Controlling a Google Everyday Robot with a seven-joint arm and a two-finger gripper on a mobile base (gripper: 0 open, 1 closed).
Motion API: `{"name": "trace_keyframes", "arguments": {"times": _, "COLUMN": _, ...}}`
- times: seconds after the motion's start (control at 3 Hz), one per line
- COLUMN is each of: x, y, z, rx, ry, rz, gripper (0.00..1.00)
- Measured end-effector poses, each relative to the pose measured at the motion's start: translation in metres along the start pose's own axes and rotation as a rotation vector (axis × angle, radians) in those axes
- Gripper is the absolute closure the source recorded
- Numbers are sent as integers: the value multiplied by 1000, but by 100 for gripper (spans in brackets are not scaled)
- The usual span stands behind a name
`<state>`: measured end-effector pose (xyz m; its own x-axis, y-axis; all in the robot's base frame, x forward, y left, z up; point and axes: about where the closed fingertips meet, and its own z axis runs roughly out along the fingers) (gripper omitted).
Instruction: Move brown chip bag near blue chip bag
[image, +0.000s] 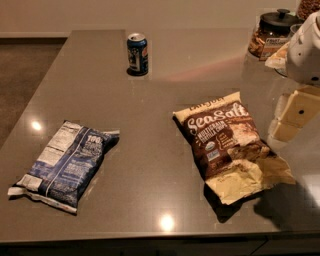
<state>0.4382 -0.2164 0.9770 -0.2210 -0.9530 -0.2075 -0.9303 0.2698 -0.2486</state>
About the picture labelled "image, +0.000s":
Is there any brown sea salt chip bag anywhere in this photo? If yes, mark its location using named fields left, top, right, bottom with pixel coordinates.
left=173, top=92, right=295, bottom=205

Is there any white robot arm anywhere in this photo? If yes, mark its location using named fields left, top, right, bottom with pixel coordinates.
left=268, top=11, right=320, bottom=142

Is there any blue chip bag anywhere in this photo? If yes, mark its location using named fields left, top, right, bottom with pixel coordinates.
left=8, top=121, right=120, bottom=214

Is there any small snack packet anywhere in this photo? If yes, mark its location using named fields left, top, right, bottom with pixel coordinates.
left=265, top=43, right=289, bottom=69

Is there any glass jar with black lid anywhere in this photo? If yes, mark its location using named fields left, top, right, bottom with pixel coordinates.
left=248, top=9, right=299, bottom=61

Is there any glass jar of nuts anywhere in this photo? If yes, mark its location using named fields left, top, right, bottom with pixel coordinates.
left=296, top=0, right=320, bottom=20

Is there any blue soda can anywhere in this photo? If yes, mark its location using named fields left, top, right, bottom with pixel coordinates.
left=127, top=33, right=148, bottom=76

